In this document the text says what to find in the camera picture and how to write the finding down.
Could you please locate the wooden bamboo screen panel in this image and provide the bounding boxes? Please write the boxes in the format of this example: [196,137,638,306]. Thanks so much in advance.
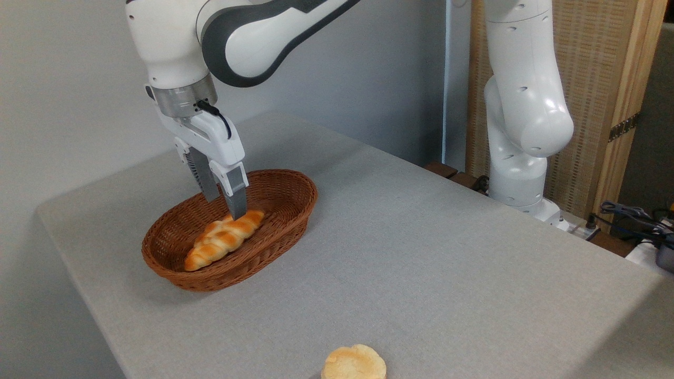
[466,0,668,222]

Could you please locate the dark bundled cables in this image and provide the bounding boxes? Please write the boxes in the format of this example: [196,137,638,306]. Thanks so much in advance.
[599,200,674,249]

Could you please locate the brown wicker oval basket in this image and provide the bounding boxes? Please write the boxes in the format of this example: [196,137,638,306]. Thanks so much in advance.
[141,169,319,293]

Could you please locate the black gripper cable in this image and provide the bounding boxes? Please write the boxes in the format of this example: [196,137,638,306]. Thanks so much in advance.
[196,100,233,141]

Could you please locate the white vertical pole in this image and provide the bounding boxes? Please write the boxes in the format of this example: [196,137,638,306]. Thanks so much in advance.
[444,0,472,172]

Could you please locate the braided bread loaf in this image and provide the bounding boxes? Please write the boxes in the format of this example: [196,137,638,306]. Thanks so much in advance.
[184,210,265,272]

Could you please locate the grey table cloth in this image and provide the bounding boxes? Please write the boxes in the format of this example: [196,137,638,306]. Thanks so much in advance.
[36,109,674,379]

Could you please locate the brown wooden base boards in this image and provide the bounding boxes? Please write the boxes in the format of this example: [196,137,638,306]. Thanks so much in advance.
[424,161,489,196]

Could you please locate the round pale bread bun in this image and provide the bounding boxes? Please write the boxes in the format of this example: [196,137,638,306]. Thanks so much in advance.
[321,344,387,379]

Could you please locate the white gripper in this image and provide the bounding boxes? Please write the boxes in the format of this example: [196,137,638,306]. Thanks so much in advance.
[153,105,249,220]

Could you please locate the grey box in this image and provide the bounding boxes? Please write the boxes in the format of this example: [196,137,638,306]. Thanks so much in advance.
[655,243,674,274]

